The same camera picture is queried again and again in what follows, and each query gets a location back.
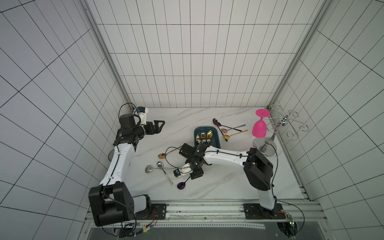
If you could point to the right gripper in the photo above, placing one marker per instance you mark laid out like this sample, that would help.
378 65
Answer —
194 162

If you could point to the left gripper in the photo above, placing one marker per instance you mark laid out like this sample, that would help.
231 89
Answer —
157 130

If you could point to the teal storage box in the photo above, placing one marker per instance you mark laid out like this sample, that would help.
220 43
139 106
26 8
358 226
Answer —
215 139

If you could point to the gold slim spoon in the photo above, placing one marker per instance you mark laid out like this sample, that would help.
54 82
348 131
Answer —
227 137

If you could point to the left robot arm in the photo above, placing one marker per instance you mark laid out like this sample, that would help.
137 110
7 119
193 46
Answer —
111 202

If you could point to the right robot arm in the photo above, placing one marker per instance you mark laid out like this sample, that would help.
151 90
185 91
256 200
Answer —
258 170

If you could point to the silver ladle spoon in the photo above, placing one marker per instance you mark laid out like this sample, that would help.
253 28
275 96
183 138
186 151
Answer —
150 168

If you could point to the clear drinking glass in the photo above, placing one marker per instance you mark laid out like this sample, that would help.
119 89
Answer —
111 155

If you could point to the pink plastic goblet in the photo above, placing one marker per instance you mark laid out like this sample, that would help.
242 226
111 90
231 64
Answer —
260 127

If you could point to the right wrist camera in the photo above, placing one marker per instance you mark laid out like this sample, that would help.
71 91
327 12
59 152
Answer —
185 170

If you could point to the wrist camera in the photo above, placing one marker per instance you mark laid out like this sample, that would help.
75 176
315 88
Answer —
185 170
142 112

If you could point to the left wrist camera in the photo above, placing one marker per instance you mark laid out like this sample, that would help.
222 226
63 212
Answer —
142 112

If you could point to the aluminium mounting rail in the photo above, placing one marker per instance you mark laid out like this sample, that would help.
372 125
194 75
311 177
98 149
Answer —
227 214

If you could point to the chrome wire cup rack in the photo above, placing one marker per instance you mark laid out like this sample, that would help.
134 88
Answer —
275 125

